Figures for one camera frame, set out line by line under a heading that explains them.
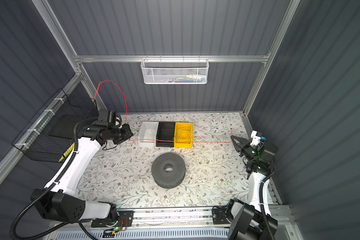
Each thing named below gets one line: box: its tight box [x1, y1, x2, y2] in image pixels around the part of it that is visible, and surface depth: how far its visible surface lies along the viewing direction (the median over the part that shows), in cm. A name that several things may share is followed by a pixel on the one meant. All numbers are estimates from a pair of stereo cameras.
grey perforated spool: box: [151, 152, 187, 189], surface depth 87 cm
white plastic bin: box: [138, 121, 159, 147], surface depth 107 cm
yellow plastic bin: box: [174, 122, 193, 148], surface depth 104 cm
